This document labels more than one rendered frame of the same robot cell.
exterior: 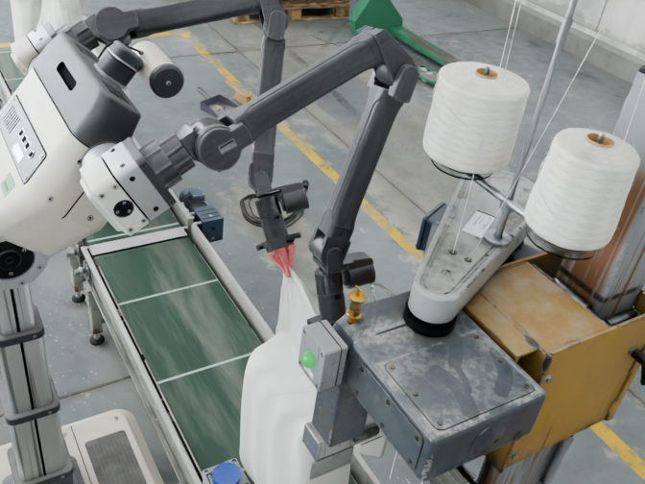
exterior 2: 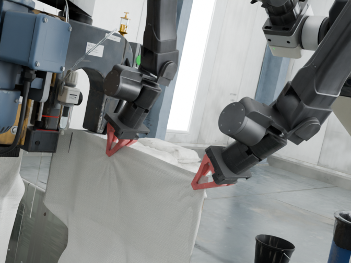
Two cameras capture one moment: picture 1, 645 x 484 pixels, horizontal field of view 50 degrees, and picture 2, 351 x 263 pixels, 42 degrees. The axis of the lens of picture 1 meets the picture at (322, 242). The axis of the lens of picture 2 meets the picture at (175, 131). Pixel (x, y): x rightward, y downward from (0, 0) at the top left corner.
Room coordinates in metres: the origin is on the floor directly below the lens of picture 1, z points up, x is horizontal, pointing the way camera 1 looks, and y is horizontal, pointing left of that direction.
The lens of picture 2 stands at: (2.18, -0.22, 1.24)
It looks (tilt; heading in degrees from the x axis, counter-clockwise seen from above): 6 degrees down; 164
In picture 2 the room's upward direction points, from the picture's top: 12 degrees clockwise
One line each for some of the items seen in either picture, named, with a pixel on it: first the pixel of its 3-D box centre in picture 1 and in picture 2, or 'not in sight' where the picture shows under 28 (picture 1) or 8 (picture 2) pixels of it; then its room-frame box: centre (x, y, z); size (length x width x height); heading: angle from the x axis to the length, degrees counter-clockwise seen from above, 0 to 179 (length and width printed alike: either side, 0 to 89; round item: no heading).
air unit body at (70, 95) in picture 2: not in sight; (68, 103); (1.05, -0.19, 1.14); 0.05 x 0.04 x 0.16; 125
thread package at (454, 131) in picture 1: (474, 116); not in sight; (1.19, -0.24, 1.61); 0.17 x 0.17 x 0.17
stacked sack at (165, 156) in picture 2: not in sight; (141, 155); (-1.82, 0.62, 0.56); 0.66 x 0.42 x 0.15; 125
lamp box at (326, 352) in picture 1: (322, 355); (131, 58); (0.86, -0.03, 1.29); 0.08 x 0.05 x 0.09; 35
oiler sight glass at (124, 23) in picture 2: (355, 304); (124, 25); (0.90, -0.07, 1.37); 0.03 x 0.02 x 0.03; 35
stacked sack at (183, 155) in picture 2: not in sight; (166, 150); (-2.37, 0.99, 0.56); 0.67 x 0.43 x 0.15; 35
